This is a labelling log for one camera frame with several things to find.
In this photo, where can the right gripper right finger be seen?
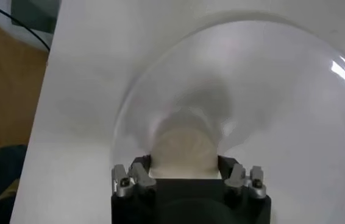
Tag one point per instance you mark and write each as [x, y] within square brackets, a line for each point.
[236, 178]

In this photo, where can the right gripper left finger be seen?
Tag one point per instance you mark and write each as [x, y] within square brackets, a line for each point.
[139, 178]

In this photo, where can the white steamed baozi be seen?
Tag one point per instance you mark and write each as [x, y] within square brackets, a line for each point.
[184, 152]

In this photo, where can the white round plate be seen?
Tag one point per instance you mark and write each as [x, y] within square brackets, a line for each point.
[267, 91]

